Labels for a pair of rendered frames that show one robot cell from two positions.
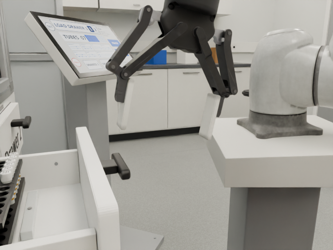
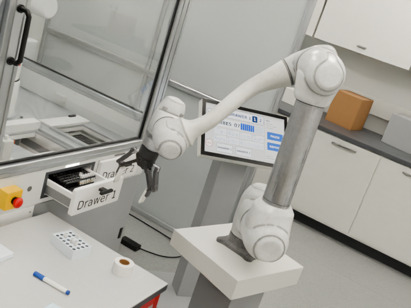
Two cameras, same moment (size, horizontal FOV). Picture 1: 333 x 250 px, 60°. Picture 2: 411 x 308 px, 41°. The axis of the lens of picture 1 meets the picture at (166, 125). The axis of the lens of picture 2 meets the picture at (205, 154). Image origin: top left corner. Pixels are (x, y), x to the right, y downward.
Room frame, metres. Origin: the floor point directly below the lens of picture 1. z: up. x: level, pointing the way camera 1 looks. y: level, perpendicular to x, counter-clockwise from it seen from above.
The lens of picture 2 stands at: (-0.84, -1.55, 1.80)
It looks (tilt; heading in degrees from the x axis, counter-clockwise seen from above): 17 degrees down; 44
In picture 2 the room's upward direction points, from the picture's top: 18 degrees clockwise
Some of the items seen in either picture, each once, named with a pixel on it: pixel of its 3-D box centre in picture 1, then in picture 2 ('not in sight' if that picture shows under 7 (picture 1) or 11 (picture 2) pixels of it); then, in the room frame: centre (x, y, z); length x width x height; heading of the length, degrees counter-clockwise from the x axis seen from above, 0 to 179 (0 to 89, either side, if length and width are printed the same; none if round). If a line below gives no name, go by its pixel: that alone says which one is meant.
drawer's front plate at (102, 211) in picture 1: (92, 191); (96, 194); (0.35, 0.10, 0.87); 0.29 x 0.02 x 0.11; 20
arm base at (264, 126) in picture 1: (273, 117); (250, 240); (0.83, -0.32, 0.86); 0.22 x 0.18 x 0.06; 6
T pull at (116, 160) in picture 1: (111, 166); (104, 190); (0.36, 0.07, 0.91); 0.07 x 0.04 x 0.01; 20
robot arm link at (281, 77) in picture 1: (283, 70); (257, 211); (0.81, -0.32, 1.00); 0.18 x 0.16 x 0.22; 52
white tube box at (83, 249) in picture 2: not in sight; (71, 244); (0.17, -0.08, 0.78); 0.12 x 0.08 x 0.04; 100
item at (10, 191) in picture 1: (6, 186); (79, 179); (0.31, 0.19, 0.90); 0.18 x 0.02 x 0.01; 20
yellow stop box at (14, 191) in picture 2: not in sight; (10, 198); (0.00, 0.10, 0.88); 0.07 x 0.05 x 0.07; 20
